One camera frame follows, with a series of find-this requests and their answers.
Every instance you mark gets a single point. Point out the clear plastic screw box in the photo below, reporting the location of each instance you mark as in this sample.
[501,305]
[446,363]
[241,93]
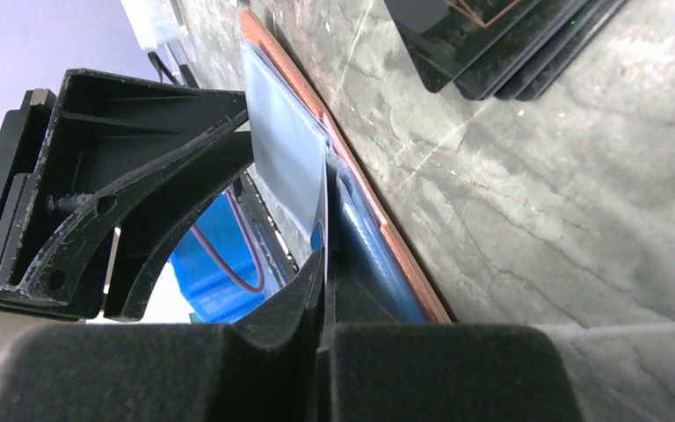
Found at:
[154,22]

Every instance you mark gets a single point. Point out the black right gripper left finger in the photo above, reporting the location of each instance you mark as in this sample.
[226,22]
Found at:
[256,369]

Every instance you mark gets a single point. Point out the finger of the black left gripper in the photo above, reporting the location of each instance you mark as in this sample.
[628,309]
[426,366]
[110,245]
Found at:
[152,231]

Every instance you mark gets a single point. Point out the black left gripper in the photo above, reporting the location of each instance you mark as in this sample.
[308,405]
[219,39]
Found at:
[75,164]

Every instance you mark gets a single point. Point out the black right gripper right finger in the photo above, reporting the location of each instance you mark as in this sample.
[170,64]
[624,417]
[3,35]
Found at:
[383,370]

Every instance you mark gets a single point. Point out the brown leather card holder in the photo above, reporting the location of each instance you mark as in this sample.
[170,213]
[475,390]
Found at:
[293,132]

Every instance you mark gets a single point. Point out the black VIP card stack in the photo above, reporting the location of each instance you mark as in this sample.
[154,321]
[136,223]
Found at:
[508,49]

